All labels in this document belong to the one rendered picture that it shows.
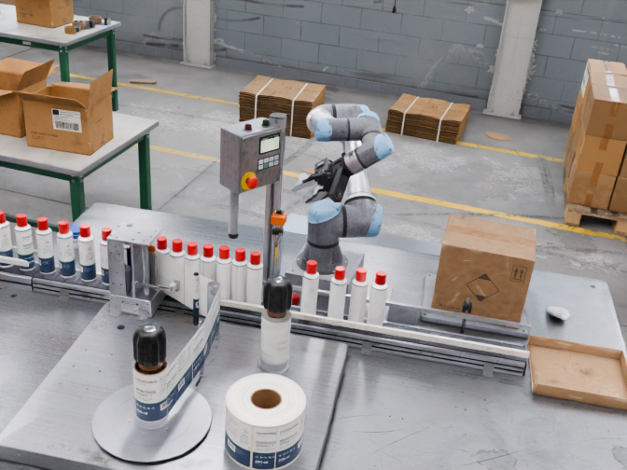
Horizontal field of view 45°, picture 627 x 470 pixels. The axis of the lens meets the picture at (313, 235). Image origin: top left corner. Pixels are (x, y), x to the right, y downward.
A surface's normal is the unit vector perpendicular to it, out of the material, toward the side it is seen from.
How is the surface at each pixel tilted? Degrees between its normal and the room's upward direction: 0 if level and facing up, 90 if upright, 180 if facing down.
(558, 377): 0
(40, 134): 89
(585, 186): 90
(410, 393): 0
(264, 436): 90
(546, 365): 0
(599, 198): 92
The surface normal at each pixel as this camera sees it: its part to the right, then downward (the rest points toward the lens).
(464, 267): -0.27, 0.44
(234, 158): -0.72, 0.28
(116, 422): 0.07, -0.88
